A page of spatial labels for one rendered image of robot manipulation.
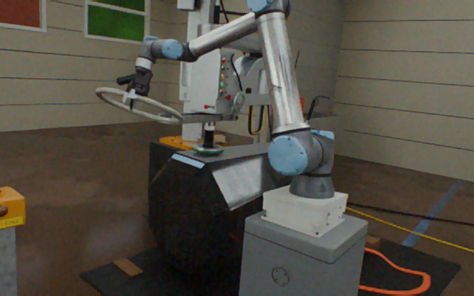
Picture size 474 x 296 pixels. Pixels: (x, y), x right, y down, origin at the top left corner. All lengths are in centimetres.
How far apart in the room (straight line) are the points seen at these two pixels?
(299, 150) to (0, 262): 97
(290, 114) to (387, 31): 618
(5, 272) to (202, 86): 173
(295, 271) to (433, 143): 593
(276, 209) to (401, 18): 620
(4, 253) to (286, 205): 98
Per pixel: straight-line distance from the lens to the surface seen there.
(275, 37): 152
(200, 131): 354
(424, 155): 739
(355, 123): 765
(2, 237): 123
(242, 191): 255
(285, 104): 146
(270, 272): 167
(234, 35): 182
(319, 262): 154
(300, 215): 157
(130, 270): 294
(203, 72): 260
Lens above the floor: 145
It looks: 11 degrees down
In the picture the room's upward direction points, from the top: 5 degrees clockwise
